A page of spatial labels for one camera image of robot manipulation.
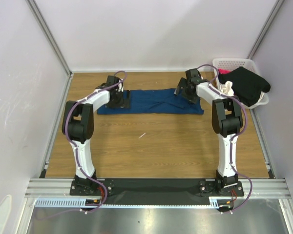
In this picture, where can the black t shirt in basket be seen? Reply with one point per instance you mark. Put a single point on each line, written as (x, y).
(247, 85)

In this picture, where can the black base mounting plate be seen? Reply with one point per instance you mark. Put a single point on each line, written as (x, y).
(163, 190)

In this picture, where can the blue printed t shirt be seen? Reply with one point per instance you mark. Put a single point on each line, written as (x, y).
(162, 101)

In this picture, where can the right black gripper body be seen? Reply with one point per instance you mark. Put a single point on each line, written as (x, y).
(181, 87)

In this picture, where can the white cream garment in basket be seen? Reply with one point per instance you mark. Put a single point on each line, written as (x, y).
(227, 89)

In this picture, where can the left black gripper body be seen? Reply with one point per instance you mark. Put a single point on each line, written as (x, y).
(119, 102)

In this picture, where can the aluminium frame post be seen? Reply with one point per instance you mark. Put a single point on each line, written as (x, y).
(265, 28)
(48, 34)

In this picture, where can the right aluminium frame post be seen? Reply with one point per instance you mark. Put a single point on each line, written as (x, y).
(265, 28)

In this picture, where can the white plastic laundry basket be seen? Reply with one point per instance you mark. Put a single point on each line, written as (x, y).
(233, 63)

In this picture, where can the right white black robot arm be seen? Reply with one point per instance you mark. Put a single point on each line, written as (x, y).
(226, 122)

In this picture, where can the red garment in basket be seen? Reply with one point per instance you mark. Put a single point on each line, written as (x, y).
(223, 72)

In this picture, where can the left aluminium frame post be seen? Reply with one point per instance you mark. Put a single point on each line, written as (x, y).
(48, 34)

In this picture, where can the grey slotted cable duct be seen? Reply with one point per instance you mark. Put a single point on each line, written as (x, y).
(91, 203)

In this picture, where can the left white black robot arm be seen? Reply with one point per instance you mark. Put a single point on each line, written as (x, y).
(78, 128)

